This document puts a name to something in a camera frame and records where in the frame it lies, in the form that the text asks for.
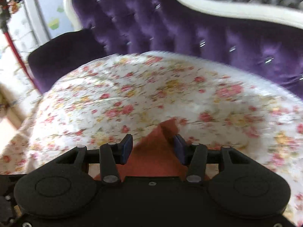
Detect floral bed sheet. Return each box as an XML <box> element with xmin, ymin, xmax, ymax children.
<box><xmin>1</xmin><ymin>51</ymin><xmax>302</xmax><ymax>226</ymax></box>

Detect rust red pants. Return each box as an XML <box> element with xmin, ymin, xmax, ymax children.
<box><xmin>93</xmin><ymin>118</ymin><xmax>211</xmax><ymax>181</ymax></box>

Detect dark purple bedside stool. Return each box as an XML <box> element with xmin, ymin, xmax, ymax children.
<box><xmin>28</xmin><ymin>29</ymin><xmax>106</xmax><ymax>94</ymax></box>

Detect purple tufted headboard white frame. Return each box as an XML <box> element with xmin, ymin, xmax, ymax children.
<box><xmin>71</xmin><ymin>0</ymin><xmax>302</xmax><ymax>96</ymax></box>

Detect red pole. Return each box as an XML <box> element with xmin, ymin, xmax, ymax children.
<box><xmin>2</xmin><ymin>30</ymin><xmax>39</xmax><ymax>92</ymax></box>

